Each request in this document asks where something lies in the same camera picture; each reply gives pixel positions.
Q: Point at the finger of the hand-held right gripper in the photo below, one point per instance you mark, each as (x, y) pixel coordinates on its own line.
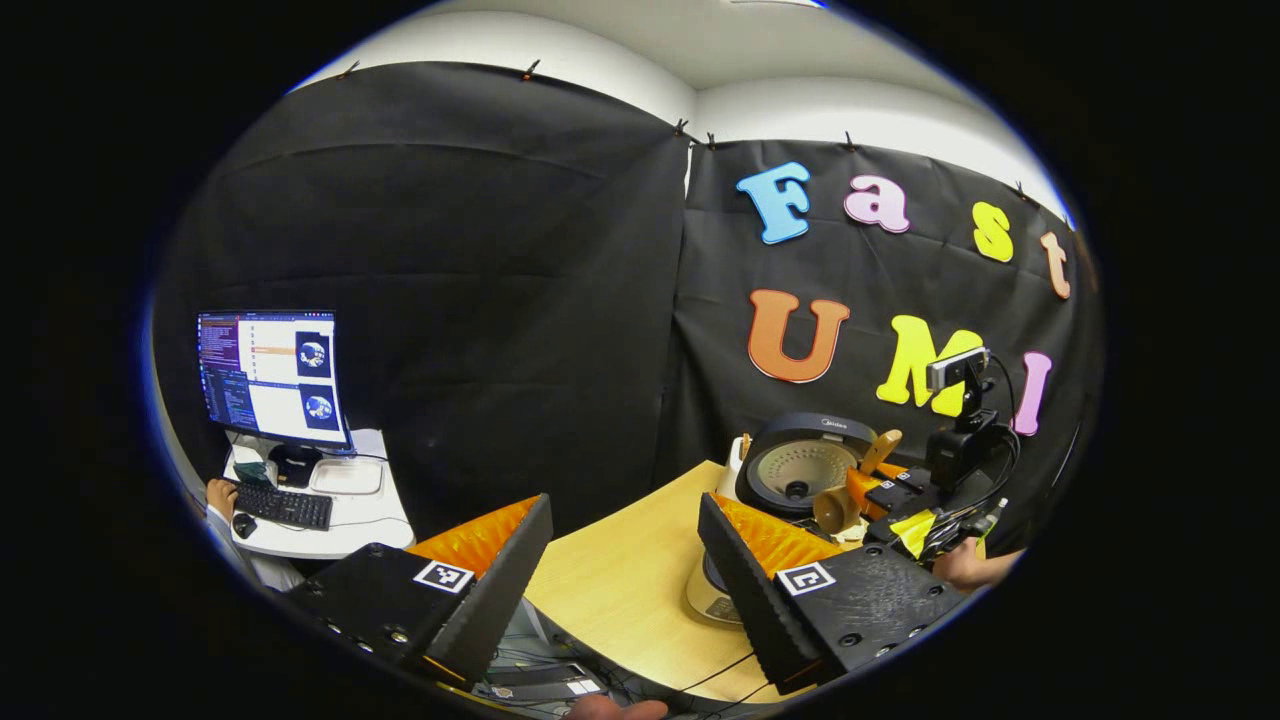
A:
(865, 495)
(912, 480)

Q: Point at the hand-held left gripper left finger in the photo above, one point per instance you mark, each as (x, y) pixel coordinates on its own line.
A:
(500, 600)

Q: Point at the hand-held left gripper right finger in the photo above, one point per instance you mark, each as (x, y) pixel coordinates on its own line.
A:
(755, 600)

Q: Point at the dark flat device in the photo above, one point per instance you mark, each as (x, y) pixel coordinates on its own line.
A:
(545, 683)

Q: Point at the white side table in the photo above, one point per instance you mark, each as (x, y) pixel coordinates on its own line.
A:
(375, 520)

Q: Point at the white tray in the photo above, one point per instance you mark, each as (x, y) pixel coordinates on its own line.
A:
(347, 476)

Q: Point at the black keyboard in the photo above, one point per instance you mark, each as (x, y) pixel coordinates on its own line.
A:
(285, 506)

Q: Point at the black computer mouse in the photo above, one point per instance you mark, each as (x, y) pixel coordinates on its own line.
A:
(244, 525)

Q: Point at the computer monitor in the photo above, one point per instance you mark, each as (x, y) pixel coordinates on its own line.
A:
(270, 375)

